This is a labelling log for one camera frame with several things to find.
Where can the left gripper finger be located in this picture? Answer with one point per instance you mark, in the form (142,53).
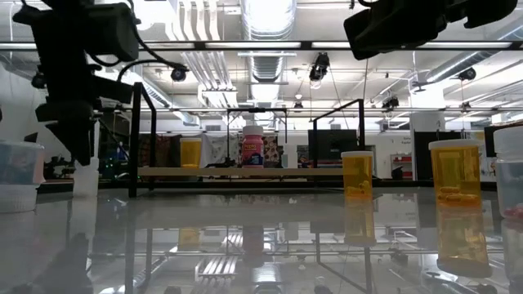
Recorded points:
(73,130)

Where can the white opaque medicine bottle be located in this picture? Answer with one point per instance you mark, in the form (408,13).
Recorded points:
(86,179)

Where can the orange pill bottle white cap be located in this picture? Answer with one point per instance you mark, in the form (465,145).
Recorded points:
(357,175)
(190,155)
(455,171)

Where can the clear medicine bottle red pills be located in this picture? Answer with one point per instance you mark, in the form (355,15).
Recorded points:
(510,175)

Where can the pink medicine bottle white cap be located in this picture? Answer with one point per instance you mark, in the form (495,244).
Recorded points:
(252,151)

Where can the black round clamp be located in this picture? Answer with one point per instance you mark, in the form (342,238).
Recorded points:
(467,74)
(178,74)

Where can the black background panel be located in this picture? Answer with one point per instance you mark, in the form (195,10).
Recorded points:
(423,155)

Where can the black overhead rig beam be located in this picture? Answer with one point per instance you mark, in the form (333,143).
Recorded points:
(306,45)

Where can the black background screen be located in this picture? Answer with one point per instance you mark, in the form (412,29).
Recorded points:
(335,147)

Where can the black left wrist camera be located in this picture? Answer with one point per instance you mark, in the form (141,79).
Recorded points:
(112,32)

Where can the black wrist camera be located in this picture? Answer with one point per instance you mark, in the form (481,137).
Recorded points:
(112,32)
(392,32)

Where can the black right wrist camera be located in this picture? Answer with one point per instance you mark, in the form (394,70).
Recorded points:
(392,32)

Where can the wooden shelf black metal frame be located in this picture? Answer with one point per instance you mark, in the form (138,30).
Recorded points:
(229,172)

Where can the black overhead camera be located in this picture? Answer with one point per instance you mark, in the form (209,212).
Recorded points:
(320,65)

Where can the silver ventilation duct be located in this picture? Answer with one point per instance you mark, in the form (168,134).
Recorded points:
(267,65)

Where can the black aluminium table frame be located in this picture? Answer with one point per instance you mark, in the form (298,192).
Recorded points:
(286,185)

